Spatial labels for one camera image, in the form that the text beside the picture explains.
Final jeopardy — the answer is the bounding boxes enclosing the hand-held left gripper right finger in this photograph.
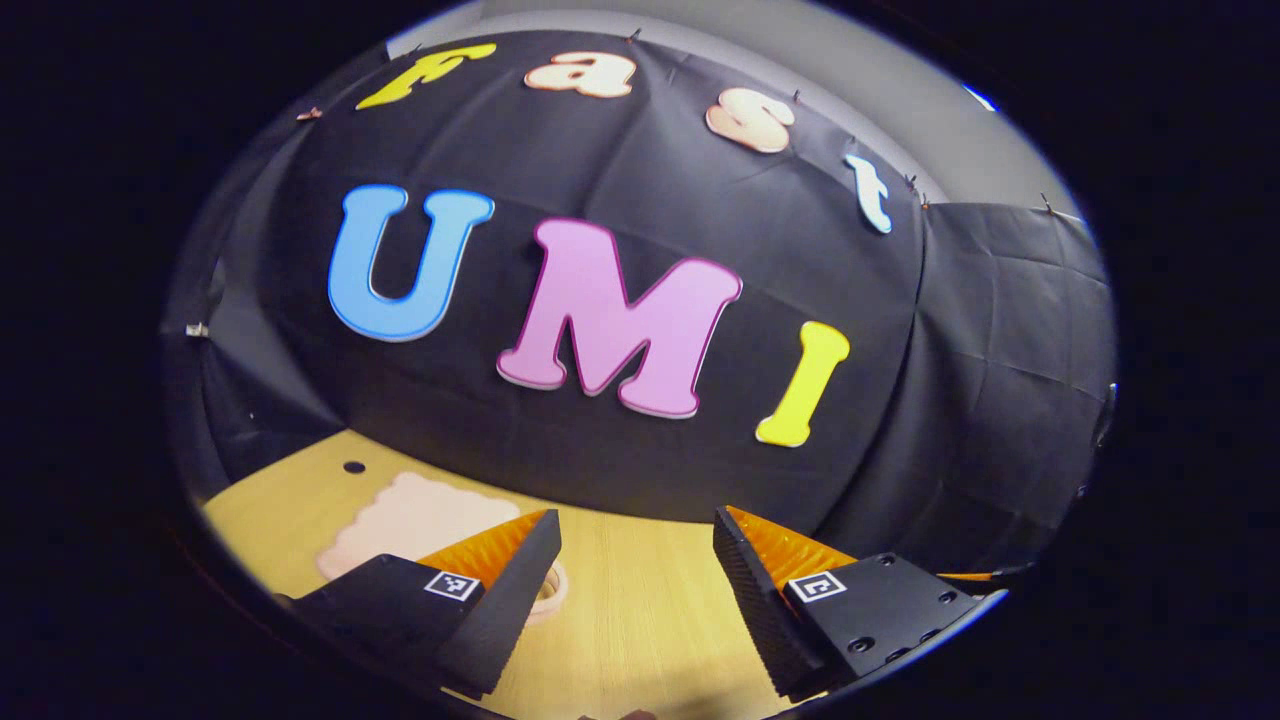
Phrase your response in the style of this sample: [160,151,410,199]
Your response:
[712,505,986,701]

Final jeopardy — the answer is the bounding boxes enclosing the pink suitcase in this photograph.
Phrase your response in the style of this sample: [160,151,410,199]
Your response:
[316,472,569,626]

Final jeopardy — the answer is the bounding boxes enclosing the black backdrop cloth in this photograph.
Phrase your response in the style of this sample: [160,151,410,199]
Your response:
[160,25,1119,581]

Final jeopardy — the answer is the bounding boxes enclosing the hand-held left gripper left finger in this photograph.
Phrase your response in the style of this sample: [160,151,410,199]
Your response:
[290,508,563,701]

